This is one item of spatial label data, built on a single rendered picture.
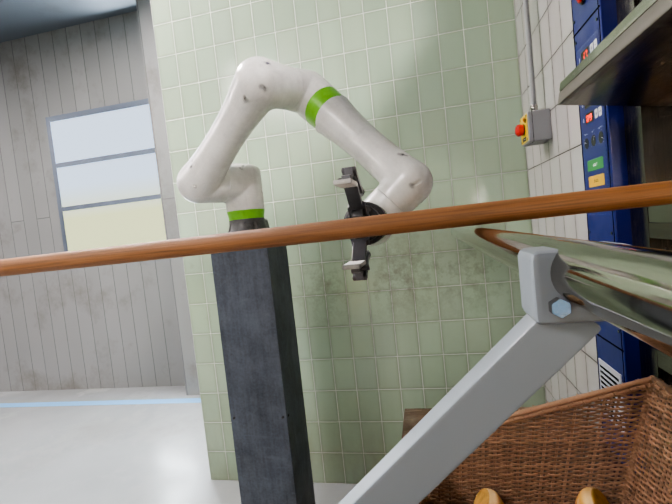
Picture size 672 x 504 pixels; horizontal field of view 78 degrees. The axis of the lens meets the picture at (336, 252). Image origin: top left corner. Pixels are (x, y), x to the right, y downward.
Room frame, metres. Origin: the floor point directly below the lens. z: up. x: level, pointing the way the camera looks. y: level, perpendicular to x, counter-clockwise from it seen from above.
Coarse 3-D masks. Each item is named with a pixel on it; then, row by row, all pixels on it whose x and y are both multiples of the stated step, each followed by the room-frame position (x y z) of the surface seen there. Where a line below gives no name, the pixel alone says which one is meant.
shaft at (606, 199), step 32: (576, 192) 0.54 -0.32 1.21; (608, 192) 0.53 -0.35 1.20; (640, 192) 0.52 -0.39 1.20; (320, 224) 0.60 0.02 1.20; (352, 224) 0.59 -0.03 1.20; (384, 224) 0.58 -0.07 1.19; (416, 224) 0.57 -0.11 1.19; (448, 224) 0.57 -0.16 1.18; (480, 224) 0.57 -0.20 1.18; (32, 256) 0.70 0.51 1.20; (64, 256) 0.68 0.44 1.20; (96, 256) 0.67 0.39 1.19; (128, 256) 0.66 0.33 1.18; (160, 256) 0.65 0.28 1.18
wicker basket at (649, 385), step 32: (640, 384) 0.77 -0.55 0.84; (512, 416) 0.81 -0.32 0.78; (544, 416) 0.80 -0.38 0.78; (576, 416) 0.79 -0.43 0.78; (608, 416) 0.78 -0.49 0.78; (640, 416) 0.77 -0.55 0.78; (480, 448) 0.83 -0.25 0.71; (512, 448) 0.82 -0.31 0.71; (544, 448) 0.80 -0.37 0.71; (576, 448) 0.79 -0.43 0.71; (608, 448) 0.78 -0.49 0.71; (640, 448) 0.76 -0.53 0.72; (448, 480) 0.84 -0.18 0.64; (512, 480) 0.82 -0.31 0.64; (544, 480) 0.81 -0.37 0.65; (576, 480) 0.79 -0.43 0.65; (608, 480) 0.78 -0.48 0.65; (640, 480) 0.74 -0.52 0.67
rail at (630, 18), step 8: (648, 0) 0.51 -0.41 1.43; (656, 0) 0.49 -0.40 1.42; (640, 8) 0.53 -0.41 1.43; (648, 8) 0.51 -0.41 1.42; (632, 16) 0.55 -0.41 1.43; (640, 16) 0.53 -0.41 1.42; (624, 24) 0.57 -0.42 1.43; (616, 32) 0.59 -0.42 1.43; (608, 40) 0.62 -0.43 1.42; (600, 48) 0.65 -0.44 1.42; (592, 56) 0.68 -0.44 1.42; (584, 64) 0.71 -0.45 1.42; (576, 72) 0.74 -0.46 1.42; (568, 80) 0.78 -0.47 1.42; (560, 88) 0.83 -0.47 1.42
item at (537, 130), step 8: (528, 112) 1.37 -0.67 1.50; (536, 112) 1.36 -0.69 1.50; (544, 112) 1.36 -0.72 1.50; (520, 120) 1.45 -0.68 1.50; (528, 120) 1.37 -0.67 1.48; (536, 120) 1.36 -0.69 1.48; (544, 120) 1.36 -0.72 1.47; (528, 128) 1.37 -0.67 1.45; (536, 128) 1.36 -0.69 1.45; (544, 128) 1.36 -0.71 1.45; (528, 136) 1.37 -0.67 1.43; (536, 136) 1.36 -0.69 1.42; (544, 136) 1.36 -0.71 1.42; (528, 144) 1.42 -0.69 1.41; (536, 144) 1.44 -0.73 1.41
